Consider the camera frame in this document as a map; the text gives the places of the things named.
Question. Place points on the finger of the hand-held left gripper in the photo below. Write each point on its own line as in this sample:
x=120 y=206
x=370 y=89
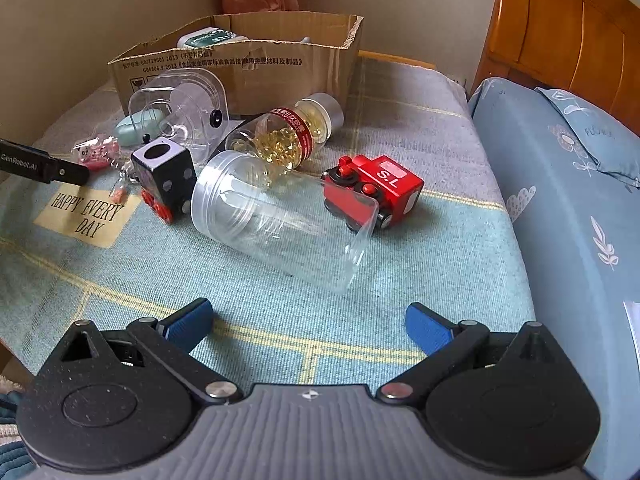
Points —
x=70 y=174

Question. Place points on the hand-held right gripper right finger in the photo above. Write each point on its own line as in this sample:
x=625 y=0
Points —
x=427 y=327

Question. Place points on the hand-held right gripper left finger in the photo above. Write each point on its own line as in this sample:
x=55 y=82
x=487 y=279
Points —
x=187 y=322

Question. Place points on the mint green oval case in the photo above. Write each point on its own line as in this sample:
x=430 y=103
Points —
x=132 y=127

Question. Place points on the black toy train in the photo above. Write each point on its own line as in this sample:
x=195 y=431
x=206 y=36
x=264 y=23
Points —
x=170 y=180

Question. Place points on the clear plastic jar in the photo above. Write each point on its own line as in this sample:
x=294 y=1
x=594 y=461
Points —
x=260 y=220

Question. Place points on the clear plastic container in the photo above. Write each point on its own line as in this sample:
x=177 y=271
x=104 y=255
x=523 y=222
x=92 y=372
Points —
x=190 y=105

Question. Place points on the red toy train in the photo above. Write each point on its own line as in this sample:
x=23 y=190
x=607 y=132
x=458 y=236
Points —
x=395 y=185

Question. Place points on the yellow capsule bottle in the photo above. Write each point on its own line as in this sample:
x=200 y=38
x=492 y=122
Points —
x=300 y=130

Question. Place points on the brown cardboard box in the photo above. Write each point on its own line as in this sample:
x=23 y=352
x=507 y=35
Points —
x=300 y=67

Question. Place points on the checked blanket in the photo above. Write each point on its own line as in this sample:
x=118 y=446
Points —
x=150 y=270

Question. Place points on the blue floral bed sheet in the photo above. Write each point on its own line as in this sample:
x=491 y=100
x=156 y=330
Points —
x=560 y=260

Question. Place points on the green white medical container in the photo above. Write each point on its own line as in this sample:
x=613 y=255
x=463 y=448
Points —
x=215 y=37

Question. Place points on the blue floral pillow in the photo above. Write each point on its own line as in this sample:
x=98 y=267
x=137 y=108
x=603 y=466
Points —
x=600 y=135

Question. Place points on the wooden bench edge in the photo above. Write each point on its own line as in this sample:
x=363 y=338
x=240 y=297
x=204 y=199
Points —
x=400 y=59

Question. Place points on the wooden headboard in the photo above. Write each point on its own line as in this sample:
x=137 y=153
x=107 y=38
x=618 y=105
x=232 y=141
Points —
x=550 y=25

